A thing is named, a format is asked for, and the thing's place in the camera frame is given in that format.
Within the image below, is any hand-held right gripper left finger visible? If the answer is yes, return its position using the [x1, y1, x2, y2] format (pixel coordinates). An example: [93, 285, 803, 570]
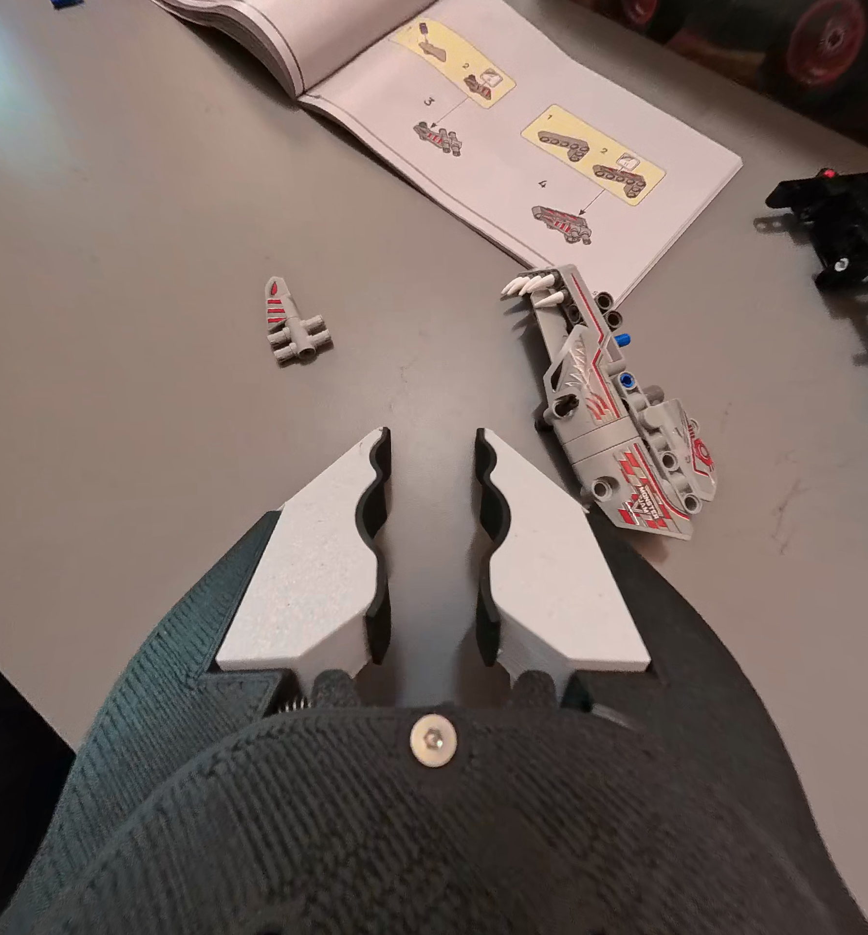
[215, 426, 393, 691]

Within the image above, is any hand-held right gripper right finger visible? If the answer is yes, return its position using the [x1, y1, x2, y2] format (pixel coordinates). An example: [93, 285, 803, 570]
[474, 427, 654, 695]

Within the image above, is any printed toy set box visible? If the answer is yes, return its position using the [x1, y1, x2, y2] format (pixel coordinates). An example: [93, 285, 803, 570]
[565, 0, 868, 158]

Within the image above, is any small grey red-striped brick piece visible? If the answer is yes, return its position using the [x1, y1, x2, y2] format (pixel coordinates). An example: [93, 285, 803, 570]
[262, 276, 332, 366]

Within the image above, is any open instruction booklet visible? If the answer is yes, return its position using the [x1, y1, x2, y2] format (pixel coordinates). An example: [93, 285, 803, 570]
[152, 0, 743, 304]

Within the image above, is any person's black clothing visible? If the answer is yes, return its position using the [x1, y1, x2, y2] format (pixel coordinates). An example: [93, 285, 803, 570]
[0, 636, 77, 935]

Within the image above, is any black toy chassis assembly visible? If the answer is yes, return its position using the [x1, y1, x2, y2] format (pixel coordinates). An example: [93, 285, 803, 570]
[754, 167, 868, 297]

